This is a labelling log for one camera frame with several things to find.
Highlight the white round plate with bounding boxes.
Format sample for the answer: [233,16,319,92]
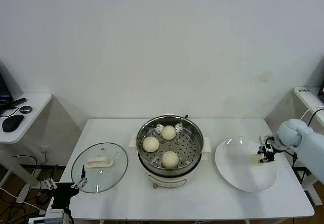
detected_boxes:
[214,138,278,193]

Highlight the white hanging cable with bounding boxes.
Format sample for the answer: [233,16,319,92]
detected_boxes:
[300,107,324,121]

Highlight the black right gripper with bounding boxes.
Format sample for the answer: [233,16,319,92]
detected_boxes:
[257,144,276,165]

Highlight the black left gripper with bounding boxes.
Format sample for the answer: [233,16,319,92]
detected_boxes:
[37,164,89,211]

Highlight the black computer mouse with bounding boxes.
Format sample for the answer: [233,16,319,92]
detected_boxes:
[2,115,24,133]

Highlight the white side desk with label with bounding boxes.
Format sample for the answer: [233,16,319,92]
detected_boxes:
[291,86,324,206]

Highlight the stainless steel steamer basket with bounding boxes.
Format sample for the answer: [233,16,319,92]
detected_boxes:
[136,116,204,172]

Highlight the white steamed baozi bun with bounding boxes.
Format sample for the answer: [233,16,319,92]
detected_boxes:
[249,153,265,166]
[142,136,160,153]
[161,125,176,141]
[161,151,179,168]

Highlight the black desk cable loop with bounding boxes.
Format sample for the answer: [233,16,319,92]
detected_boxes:
[0,106,20,118]

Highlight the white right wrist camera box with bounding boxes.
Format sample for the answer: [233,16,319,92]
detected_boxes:
[258,135,275,146]

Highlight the white floor cable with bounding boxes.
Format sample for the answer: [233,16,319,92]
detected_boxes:
[0,187,48,214]

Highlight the black floor cable bundle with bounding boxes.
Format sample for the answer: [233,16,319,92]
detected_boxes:
[0,191,53,224]

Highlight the white side desk with laptop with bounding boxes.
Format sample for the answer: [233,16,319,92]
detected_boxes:
[0,93,59,204]

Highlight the glass lid with cream handle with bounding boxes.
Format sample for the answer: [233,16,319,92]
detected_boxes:
[70,142,129,193]

